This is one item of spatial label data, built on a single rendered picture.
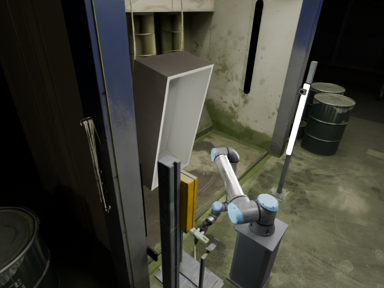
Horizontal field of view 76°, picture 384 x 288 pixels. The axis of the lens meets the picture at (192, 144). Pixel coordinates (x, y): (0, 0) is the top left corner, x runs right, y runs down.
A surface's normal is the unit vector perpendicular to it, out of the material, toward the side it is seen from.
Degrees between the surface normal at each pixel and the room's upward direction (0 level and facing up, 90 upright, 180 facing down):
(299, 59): 90
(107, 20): 90
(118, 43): 90
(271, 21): 90
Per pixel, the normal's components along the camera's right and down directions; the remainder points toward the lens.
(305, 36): -0.64, 0.37
